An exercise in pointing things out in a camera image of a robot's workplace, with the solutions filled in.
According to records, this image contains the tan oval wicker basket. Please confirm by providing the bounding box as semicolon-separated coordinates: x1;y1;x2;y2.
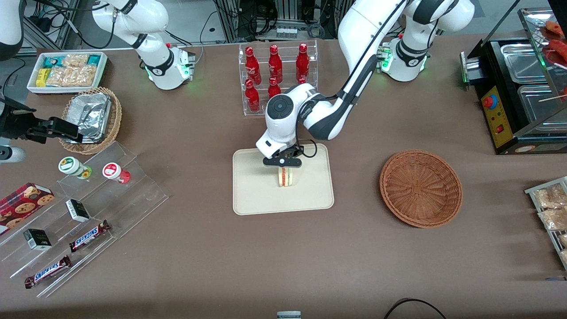
58;87;123;156

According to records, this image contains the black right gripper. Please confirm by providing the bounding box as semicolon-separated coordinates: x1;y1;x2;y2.
0;98;85;144

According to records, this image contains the silver foil container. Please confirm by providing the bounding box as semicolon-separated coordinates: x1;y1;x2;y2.
65;92;113;144

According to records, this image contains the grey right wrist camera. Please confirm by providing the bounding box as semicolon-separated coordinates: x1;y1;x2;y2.
0;146;26;164

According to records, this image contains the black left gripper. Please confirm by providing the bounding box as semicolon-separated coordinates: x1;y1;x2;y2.
263;145;305;176

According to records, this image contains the cream rectangular tray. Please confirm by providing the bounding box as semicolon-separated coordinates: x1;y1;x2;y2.
232;143;335;216

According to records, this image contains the large clear cracker bag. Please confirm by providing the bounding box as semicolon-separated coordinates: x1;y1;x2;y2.
46;65;97;88

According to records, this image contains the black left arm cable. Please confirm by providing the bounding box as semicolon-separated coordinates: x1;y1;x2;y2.
299;0;410;159

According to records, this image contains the red lidded cup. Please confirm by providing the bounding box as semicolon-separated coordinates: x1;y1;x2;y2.
102;162;132;185

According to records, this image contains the triangular sandwich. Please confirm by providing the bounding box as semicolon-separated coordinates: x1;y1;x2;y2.
277;167;296;188

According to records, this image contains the small black box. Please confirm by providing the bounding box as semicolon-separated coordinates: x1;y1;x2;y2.
23;228;53;252
65;199;91;223

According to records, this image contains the red plaid cookie box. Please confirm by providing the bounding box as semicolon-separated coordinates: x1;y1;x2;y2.
0;182;56;236

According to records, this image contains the green lidded cup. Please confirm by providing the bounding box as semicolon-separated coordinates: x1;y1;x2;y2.
58;156;93;180

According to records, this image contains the black table cable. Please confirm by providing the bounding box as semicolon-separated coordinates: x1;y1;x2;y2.
383;298;448;319

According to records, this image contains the black food warmer machine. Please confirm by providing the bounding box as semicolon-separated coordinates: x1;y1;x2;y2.
459;0;567;156

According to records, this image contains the brown round wicker basket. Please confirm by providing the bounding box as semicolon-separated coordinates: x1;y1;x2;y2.
379;150;464;229

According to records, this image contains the tray of packaged snacks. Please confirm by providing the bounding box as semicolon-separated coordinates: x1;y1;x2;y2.
524;176;567;272

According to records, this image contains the small clear cracker bag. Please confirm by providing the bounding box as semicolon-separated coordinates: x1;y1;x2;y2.
62;54;90;68

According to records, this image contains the Snickers chocolate bar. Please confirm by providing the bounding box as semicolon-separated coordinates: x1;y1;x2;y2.
68;220;112;253
24;255;72;289

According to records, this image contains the clear acrylic bottle rack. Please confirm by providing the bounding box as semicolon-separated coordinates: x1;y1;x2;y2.
238;39;319;117

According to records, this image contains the clear acrylic step shelf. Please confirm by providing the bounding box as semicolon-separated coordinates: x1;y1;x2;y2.
0;141;169;299

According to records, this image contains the white rectangular snack bin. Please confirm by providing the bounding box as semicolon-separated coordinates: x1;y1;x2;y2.
27;51;109;96

